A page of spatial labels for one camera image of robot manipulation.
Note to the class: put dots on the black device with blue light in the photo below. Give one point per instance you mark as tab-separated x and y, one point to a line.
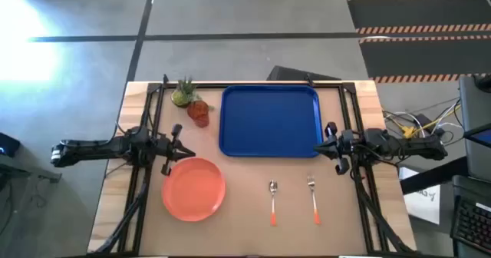
7	144

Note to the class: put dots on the toy pineapple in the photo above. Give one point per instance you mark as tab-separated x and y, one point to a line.
182	94

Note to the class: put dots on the orange plastic plate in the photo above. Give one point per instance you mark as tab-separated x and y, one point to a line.
193	189

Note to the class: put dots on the red translucent cup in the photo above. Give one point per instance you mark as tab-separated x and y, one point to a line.
198	114

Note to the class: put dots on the black aluminium table frame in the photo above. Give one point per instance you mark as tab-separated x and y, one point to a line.
207	85

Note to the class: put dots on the black desk bar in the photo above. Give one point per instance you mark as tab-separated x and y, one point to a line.
433	177

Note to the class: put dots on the grey monitor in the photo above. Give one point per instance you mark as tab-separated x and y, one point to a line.
475	154

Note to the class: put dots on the black hazard-striped floor mat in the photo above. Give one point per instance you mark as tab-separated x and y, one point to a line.
426	58
418	12

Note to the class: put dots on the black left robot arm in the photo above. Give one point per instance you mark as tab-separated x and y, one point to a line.
96	148

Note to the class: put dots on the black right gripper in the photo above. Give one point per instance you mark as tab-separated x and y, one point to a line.
343	148

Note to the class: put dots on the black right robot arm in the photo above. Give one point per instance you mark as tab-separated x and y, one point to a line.
422	146

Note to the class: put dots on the tan table cover sheet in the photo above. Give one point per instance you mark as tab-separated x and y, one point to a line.
230	235

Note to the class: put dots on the black keyboard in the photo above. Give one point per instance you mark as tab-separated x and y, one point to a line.
473	223

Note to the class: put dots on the white paper sign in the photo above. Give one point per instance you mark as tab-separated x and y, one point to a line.
422	200

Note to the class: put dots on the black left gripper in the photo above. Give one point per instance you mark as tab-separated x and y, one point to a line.
169	150

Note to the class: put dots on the black power adapter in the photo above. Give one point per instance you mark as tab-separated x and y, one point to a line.
424	120

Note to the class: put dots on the black box behind table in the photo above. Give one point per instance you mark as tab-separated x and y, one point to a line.
295	74

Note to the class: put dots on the blue plastic tray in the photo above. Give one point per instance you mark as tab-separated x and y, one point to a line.
270	121

